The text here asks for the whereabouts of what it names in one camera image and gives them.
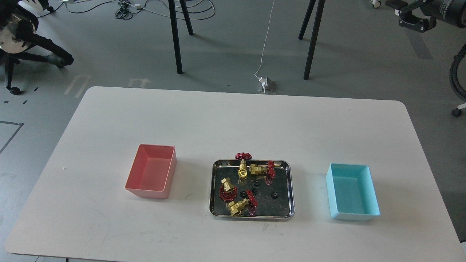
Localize pink plastic box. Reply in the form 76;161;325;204
125;144;177;199

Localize black gear centre toothed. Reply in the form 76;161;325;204
251;186;258;195

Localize black table leg right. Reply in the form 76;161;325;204
298;0;326;81

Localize stainless steel tray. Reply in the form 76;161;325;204
209;159;295;219

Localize brass valve bottom tray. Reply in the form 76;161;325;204
226;190;258;216

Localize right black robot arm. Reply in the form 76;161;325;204
386;0;466;33

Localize black floor cables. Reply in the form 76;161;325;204
47;0;216;21

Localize black office chair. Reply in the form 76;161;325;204
0;0;74;96

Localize brass valve top right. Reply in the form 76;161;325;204
249;160;276;179

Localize black table leg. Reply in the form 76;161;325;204
168;0;193;75
298;0;326;81

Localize brass valve red handle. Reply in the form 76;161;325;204
235;152;252;181
219;177;237;202

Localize brass valve upright red handle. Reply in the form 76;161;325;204
235;152;252;181

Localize black table leg left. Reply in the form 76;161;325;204
168;0;193;75

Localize white cable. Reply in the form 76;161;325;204
254;0;275;78

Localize white chair caster right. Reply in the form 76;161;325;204
451;103;466;117

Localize blue plastic box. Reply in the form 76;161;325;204
326;163;380;221

